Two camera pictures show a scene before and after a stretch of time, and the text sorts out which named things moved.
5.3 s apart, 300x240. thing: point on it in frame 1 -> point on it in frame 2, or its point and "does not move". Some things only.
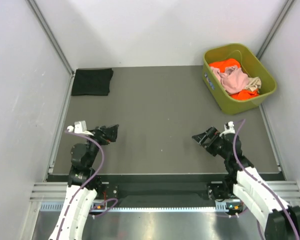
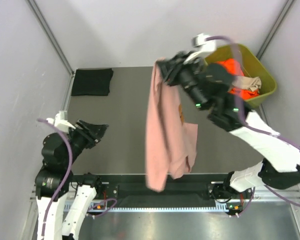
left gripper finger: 113,129 -> 97,130
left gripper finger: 113,138 -> 92,141
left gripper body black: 103,139 -> 78,139
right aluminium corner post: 270,36 does not move
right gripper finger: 200,139 -> 172,78
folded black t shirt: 92,82 does not move
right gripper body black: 216,144 -> 186,72
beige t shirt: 253,83 does not move
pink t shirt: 233,79 -> 171,144
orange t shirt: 245,94 does not move
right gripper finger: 200,137 -> 167,65
